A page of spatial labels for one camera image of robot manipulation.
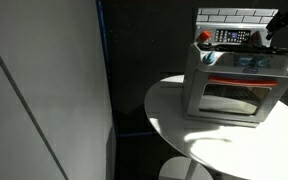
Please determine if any black stove keypad panel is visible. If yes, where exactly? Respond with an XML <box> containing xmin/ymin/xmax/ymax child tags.
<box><xmin>213</xmin><ymin>29</ymin><xmax>252</xmax><ymax>44</ymax></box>

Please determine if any blue stove knob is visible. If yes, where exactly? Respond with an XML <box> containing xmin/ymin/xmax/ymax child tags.
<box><xmin>202</xmin><ymin>50</ymin><xmax>217</xmax><ymax>65</ymax></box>

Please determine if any orange red stove knob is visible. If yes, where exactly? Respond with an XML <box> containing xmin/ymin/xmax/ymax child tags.
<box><xmin>197</xmin><ymin>29</ymin><xmax>212</xmax><ymax>44</ymax></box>

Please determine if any grey toy stove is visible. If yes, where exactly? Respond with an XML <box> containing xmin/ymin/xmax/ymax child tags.
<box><xmin>181</xmin><ymin>7</ymin><xmax>288</xmax><ymax>129</ymax></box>

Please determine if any black stovetop grate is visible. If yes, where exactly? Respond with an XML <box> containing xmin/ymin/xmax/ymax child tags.
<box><xmin>197</xmin><ymin>42</ymin><xmax>288</xmax><ymax>56</ymax></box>

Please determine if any blue tape strip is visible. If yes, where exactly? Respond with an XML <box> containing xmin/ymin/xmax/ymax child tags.
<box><xmin>95</xmin><ymin>0</ymin><xmax>158</xmax><ymax>138</ymax></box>

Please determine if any red oven door handle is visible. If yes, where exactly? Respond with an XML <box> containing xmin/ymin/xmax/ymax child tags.
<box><xmin>207</xmin><ymin>75</ymin><xmax>279</xmax><ymax>88</ymax></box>

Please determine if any white table pedestal base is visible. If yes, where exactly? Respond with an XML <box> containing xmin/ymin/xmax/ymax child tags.
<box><xmin>158</xmin><ymin>156</ymin><xmax>215</xmax><ymax>180</ymax></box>

